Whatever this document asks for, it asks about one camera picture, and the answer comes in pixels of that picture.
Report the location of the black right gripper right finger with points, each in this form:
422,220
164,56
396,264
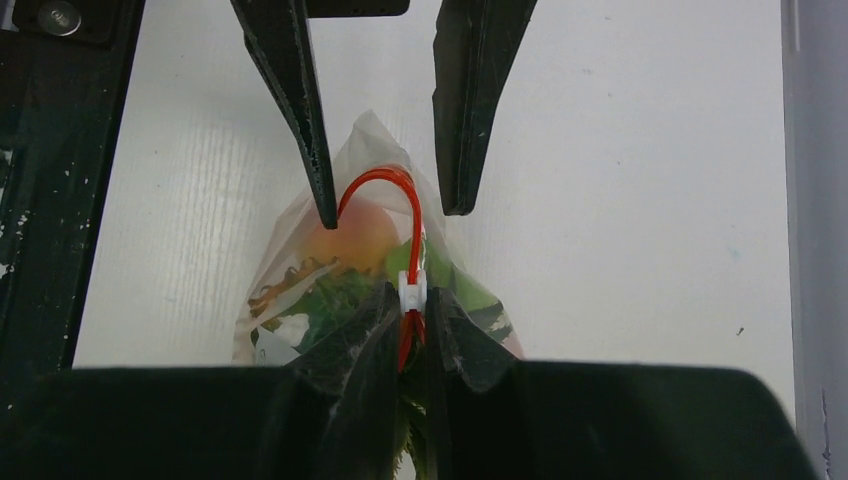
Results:
491,415

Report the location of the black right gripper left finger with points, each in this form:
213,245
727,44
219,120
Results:
152,423

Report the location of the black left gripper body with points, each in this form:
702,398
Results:
355,8

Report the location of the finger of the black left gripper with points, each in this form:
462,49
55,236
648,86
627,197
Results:
277,38
474,48

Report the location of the toy pineapple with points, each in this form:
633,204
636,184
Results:
338,332

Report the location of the clear zip bag orange zipper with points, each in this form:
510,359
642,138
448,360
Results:
370,146

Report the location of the light green pepper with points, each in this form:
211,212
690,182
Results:
483,307

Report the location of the toy peach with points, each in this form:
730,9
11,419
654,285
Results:
365,235

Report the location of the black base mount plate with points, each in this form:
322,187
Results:
65,71

